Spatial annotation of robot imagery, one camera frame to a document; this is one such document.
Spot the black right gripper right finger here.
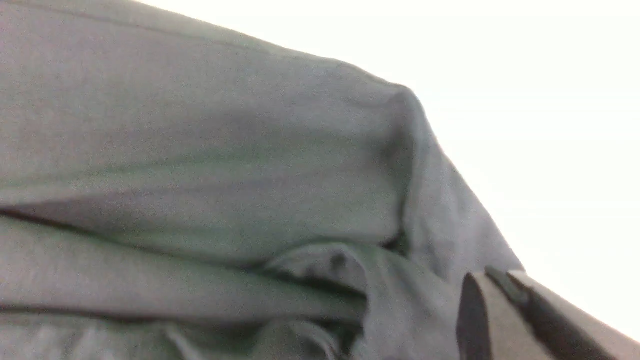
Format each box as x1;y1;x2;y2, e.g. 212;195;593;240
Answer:
485;267;639;360

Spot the dark gray long-sleeve top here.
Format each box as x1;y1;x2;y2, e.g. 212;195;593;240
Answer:
0;0;523;360

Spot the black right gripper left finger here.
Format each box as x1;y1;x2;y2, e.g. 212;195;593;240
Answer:
456;272;553;360

